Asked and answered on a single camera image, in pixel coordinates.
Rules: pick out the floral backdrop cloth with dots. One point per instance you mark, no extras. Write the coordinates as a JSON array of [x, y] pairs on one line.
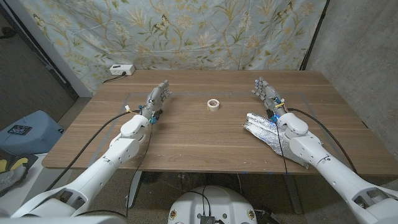
[[186, 37]]

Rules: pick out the black printed marker card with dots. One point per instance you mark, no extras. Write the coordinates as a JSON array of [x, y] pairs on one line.
[[19, 129]]

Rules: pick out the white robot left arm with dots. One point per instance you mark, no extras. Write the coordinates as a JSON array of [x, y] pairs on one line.
[[102, 168]]

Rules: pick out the black backdrop stand pole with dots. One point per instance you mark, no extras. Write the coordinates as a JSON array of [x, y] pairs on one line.
[[312, 40]]

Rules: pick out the grey table leg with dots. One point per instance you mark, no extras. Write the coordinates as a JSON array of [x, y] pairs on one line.
[[293, 196], [133, 189]]

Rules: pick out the white power strip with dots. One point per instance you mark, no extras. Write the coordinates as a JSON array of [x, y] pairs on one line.
[[122, 69]]

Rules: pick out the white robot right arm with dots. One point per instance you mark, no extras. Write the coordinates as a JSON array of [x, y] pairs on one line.
[[326, 168]]

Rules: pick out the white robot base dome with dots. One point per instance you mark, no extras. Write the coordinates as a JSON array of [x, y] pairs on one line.
[[217, 202]]

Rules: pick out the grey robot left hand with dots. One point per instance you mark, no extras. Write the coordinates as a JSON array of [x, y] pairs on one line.
[[154, 104]]

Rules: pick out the black shoe yellow insole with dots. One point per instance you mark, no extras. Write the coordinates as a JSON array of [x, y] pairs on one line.
[[2, 165], [19, 163]]

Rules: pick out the small black base device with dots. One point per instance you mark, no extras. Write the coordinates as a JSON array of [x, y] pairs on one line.
[[206, 220]]

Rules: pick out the grey sneaker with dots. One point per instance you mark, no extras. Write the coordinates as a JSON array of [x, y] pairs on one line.
[[11, 181]]

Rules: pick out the white tape roll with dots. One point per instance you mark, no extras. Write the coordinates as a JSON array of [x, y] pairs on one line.
[[213, 108]]

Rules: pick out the aluminum foil sheet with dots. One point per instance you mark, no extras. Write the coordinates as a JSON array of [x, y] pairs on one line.
[[264, 130]]

